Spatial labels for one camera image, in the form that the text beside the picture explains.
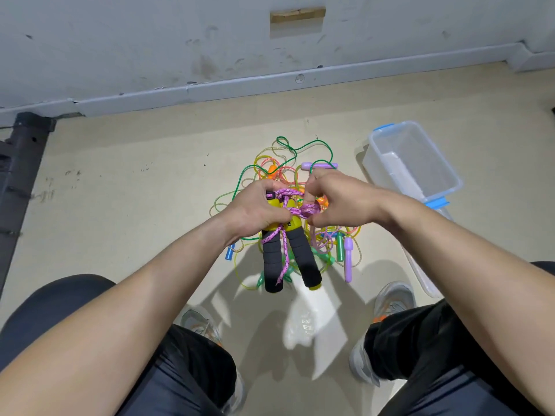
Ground person's left hand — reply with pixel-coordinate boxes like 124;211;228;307
224;177;291;239

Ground person's right hand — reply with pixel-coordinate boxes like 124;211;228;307
299;167;391;231

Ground pile of colourful jump ropes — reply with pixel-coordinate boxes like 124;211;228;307
210;136;361;295

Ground clear storage box blue latches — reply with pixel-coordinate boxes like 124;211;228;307
362;121;464;209

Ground pink rope with black-yellow handles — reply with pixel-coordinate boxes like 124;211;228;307
260;188;326;294

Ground person's left forearm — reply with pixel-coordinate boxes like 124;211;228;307
0;210;244;416

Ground person's right forearm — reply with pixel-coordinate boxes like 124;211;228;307
377;193;555;416

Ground clear plastic box lid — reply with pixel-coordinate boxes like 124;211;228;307
403;203;452;300

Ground grey right shoe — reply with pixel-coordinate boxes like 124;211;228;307
349;281;419;387

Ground grey shoe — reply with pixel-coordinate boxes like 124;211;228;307
349;281;419;387
177;304;246;413

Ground grey left shoe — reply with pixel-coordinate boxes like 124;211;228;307
177;304;246;413

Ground black shorts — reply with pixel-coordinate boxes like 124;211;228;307
0;259;555;416

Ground small wooden wall block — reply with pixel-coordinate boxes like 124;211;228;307
269;8;327;24

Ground black metal rack frame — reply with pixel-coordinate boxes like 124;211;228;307
0;112;55;295

